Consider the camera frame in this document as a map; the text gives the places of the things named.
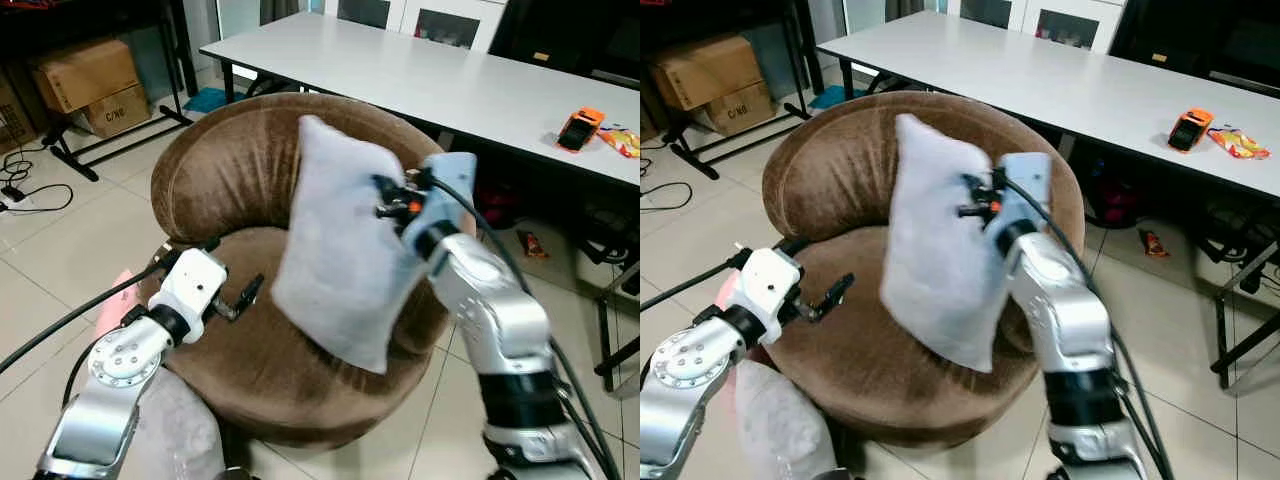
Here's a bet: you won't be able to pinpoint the small printed cardboard box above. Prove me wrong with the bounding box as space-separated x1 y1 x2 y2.
705 82 779 136
82 85 153 139

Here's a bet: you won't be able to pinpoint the brown velvet round sofa chair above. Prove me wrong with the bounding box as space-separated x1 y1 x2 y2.
140 92 479 451
760 90 1086 449

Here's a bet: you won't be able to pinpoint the orange and black handheld device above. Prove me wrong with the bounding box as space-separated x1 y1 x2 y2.
557 106 607 153
1167 108 1215 153

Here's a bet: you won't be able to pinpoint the dark red bag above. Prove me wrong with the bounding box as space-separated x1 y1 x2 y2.
1090 180 1136 226
475 180 521 231

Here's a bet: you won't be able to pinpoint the grey pillow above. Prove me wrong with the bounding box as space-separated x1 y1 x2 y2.
120 365 226 480
735 358 836 480
880 112 1031 373
270 115 431 376

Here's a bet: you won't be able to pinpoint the yellow red snack packet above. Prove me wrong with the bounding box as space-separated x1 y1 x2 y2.
598 124 641 159
1207 125 1271 161

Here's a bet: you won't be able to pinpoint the black metal rack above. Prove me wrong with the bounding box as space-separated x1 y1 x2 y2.
0 0 196 181
640 0 816 181

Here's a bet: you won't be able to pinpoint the black low cabinet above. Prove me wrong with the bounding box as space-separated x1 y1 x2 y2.
490 0 641 89
1110 0 1280 98

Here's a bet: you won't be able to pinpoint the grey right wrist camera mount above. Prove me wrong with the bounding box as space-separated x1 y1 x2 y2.
400 152 479 251
985 152 1053 246

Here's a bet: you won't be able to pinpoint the black floor cable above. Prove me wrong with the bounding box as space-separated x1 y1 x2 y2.
640 180 693 213
0 150 76 216

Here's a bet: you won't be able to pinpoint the white glass door cabinet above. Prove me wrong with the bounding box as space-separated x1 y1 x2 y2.
320 0 511 53
945 0 1126 53

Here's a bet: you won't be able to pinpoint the cardboard box with black print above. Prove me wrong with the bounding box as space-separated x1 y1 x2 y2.
0 75 36 156

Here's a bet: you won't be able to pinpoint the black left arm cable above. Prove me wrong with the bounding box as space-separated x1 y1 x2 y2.
0 250 186 376
640 255 751 313

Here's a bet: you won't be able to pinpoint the large taped cardboard box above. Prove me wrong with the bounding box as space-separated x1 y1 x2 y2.
650 35 766 111
30 38 141 113

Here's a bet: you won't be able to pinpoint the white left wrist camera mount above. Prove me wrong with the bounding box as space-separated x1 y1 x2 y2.
738 247 804 336
150 247 229 341

